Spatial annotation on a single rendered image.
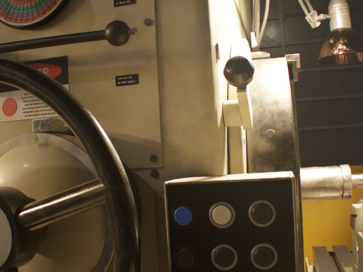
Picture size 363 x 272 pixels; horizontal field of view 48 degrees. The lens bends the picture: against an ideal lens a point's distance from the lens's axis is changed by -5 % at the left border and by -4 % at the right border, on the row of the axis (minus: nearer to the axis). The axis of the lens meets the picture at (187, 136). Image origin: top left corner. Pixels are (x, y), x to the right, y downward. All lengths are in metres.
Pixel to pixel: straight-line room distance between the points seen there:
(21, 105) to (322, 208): 2.56
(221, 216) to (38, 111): 0.35
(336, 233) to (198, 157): 2.53
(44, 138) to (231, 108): 0.27
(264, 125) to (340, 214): 2.38
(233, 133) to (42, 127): 0.28
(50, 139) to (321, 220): 2.62
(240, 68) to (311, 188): 0.45
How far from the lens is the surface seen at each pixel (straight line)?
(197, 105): 0.60
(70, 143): 0.55
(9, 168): 0.58
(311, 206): 3.02
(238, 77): 0.55
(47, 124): 0.59
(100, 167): 0.38
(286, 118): 0.71
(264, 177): 0.48
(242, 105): 0.60
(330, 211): 3.04
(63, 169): 0.54
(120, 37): 0.58
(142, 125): 0.61
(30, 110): 0.70
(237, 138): 0.65
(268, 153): 0.69
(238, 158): 0.64
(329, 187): 0.93
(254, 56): 1.06
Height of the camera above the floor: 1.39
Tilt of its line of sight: 3 degrees up
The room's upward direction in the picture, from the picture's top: 3 degrees counter-clockwise
